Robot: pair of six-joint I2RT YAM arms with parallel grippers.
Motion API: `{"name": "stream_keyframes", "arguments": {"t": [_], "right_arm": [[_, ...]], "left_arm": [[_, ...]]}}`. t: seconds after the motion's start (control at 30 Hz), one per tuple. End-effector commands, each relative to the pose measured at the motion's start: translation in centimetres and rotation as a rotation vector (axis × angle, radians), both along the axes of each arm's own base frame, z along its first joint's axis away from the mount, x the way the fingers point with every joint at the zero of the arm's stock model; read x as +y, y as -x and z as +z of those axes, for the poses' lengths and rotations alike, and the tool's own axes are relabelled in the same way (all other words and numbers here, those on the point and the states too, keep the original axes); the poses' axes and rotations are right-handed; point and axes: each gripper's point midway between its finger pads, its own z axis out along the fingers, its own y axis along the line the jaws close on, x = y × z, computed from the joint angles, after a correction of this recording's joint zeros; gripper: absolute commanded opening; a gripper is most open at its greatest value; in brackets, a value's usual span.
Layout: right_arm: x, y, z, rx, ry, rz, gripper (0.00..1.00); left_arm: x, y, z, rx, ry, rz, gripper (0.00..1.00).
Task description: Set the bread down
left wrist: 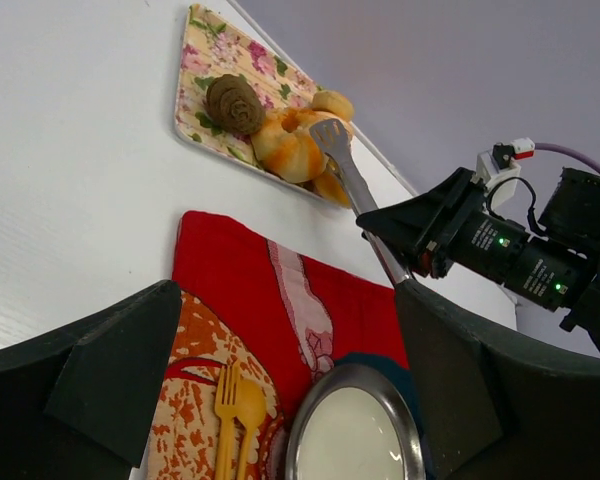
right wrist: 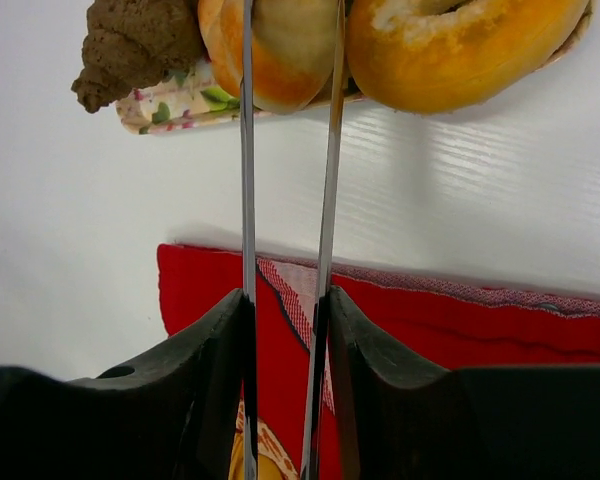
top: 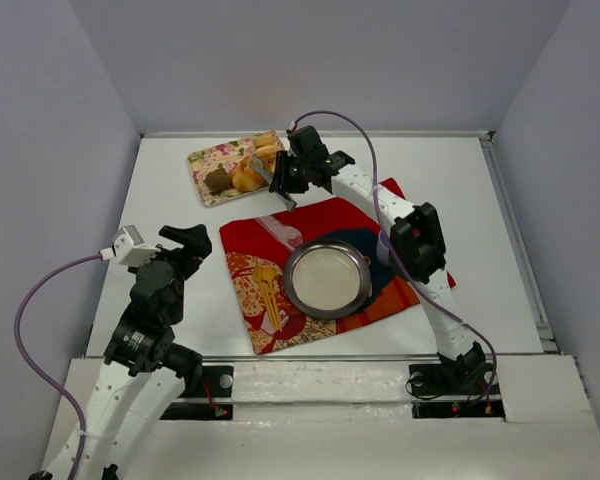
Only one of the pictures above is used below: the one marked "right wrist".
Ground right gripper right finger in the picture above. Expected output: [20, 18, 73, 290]
[329, 287, 600, 479]

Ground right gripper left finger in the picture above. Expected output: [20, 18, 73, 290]
[0, 290, 246, 479]

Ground metal tongs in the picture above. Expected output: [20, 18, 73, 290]
[238, 0, 348, 480]

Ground striped twisted bread roll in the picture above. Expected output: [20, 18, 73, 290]
[197, 0, 338, 114]

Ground brown chocolate bread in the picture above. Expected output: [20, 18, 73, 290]
[71, 0, 205, 114]

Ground red patterned cloth mat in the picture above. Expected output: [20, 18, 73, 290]
[157, 244, 600, 479]

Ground orange ring bagel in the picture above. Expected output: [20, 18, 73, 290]
[346, 0, 588, 114]

